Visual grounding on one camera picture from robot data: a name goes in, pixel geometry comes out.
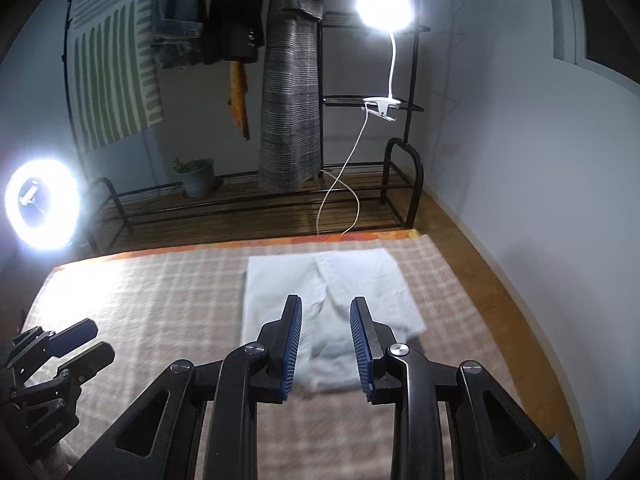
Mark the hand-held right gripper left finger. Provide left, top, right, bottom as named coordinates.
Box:
left=65, top=294, right=304, bottom=480

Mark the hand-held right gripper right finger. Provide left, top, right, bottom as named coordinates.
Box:
left=349, top=296, right=576, bottom=480

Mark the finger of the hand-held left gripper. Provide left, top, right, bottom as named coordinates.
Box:
left=10, top=341, right=116, bottom=402
left=10, top=319, right=99, bottom=361

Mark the white shirt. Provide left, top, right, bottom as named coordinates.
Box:
left=240, top=248, right=427, bottom=395

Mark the black metal clothes rack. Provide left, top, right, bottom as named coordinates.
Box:
left=60, top=0, right=432, bottom=253

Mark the beige checked blanket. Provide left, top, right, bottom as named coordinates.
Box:
left=20, top=227, right=551, bottom=480

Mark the orange patterned mat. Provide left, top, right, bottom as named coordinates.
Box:
left=47, top=227, right=421, bottom=273

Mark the potted plant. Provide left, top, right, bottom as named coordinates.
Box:
left=171, top=156, right=217, bottom=200

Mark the grey plaid coat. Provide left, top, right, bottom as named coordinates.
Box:
left=257, top=0, right=331, bottom=193

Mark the white clip lamp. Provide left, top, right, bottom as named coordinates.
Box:
left=354, top=0, right=416, bottom=122

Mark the orange scarf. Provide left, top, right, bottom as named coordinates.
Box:
left=227, top=60, right=251, bottom=142

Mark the denim jacket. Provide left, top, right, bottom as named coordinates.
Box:
left=150, top=0, right=207, bottom=70

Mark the dark jacket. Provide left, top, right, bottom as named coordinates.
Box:
left=202, top=0, right=266, bottom=65

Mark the window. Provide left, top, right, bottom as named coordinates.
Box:
left=545, top=0, right=640, bottom=86

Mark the ring light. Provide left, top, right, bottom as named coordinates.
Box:
left=4, top=157, right=82, bottom=251

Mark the white lamp cable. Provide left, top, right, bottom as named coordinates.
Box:
left=316, top=107, right=371, bottom=236

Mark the green striped wall cloth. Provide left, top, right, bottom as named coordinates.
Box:
left=67, top=0, right=166, bottom=152

